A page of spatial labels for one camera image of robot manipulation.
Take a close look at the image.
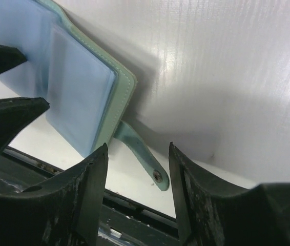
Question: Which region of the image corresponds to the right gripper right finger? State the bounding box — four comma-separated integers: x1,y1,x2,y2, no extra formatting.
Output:
169,144,290,245

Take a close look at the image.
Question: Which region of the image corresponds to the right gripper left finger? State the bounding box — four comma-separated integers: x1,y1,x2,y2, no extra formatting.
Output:
0,145,108,245

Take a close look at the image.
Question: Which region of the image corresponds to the sage green card holder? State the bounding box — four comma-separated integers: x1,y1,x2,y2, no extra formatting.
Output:
0,1,170,191

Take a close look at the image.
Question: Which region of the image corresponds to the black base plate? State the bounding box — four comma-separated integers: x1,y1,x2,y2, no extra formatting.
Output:
0,147,178,245

